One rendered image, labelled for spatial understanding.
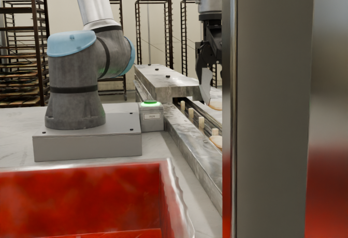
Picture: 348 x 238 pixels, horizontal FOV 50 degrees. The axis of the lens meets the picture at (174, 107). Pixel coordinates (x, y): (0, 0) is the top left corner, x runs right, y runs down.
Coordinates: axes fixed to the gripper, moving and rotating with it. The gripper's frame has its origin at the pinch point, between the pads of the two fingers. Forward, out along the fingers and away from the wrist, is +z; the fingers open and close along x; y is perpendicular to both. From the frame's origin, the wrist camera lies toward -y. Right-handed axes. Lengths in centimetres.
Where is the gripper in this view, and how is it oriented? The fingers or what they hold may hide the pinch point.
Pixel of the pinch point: (217, 100)
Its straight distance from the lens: 89.9
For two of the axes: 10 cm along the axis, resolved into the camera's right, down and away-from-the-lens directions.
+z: 0.3, 9.8, 1.7
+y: -1.6, -1.7, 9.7
